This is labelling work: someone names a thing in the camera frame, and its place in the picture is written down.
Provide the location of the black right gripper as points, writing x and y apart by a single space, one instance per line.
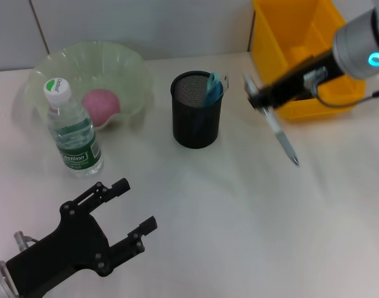
295 83

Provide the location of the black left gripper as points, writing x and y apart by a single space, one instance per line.
63 248

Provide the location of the white ballpoint pen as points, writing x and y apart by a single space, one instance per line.
282 136

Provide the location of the clear plastic ruler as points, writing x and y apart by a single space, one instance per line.
226 81

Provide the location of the blue plastic scissors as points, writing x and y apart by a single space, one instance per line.
212 90

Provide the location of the clear green-label water bottle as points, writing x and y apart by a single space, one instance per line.
77 142

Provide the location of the pink peach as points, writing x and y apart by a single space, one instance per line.
104 105

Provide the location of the black mesh pen holder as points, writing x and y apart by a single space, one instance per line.
189 130

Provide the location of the green glass fruit bowl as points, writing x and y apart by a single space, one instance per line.
115 68

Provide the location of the yellow plastic bin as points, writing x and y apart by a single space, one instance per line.
282 31

